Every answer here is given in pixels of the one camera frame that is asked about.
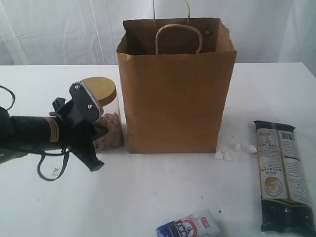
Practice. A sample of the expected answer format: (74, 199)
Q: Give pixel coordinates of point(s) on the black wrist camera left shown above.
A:
(83, 106)

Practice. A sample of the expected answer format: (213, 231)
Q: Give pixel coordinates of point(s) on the plastic nut jar yellow lid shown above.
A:
(105, 92)

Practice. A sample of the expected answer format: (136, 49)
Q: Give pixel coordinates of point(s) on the black beige noodle package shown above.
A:
(285, 198)

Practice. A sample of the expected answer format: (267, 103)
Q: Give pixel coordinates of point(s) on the blue white salt packet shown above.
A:
(200, 224)

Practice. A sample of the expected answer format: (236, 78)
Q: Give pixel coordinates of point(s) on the small white pebble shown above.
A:
(251, 149)
(219, 155)
(236, 147)
(227, 156)

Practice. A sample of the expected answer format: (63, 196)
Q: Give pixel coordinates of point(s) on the brown paper bag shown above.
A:
(175, 76)

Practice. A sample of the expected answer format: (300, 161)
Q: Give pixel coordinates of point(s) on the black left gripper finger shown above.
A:
(84, 150)
(98, 131)

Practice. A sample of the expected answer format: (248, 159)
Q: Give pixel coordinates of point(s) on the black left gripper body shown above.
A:
(78, 138)

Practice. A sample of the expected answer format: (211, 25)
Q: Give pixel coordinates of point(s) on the small clear plastic scrap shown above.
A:
(56, 172)

